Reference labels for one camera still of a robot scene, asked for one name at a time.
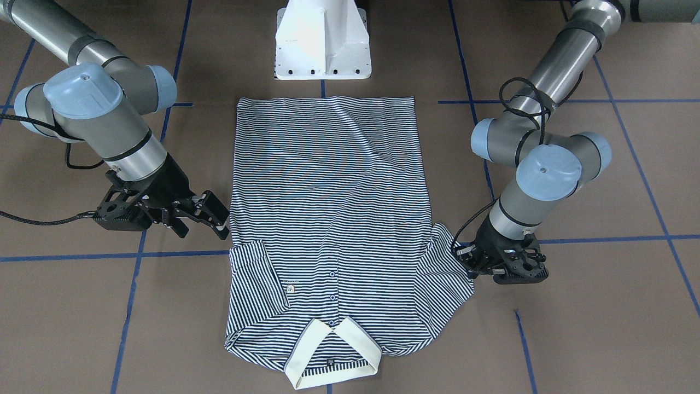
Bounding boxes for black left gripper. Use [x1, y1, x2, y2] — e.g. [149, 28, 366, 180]
[453, 222, 523, 279]

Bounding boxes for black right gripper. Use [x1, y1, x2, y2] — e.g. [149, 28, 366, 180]
[106, 154, 230, 240]

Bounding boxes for navy white striped polo shirt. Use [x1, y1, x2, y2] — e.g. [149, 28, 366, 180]
[224, 96, 475, 390]

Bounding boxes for right grey silver robot arm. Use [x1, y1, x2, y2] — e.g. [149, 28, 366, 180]
[2, 1, 229, 240]

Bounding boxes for left grey silver robot arm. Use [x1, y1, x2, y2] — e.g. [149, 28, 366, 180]
[452, 1, 698, 285]

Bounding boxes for blue tape line far crosswise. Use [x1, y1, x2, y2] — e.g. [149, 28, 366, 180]
[1, 234, 699, 263]

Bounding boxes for blue tape line lengthwise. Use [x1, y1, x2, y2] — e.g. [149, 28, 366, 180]
[558, 0, 700, 318]
[109, 0, 193, 394]

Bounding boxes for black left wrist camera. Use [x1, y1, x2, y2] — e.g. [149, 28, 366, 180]
[493, 246, 549, 285]

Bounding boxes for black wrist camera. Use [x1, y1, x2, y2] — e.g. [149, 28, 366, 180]
[92, 186, 153, 231]
[493, 246, 549, 285]

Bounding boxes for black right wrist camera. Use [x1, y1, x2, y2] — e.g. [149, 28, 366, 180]
[92, 186, 153, 231]

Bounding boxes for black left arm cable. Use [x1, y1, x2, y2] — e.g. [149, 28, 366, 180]
[451, 77, 584, 252]

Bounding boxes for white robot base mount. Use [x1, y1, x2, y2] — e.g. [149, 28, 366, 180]
[273, 1, 372, 80]

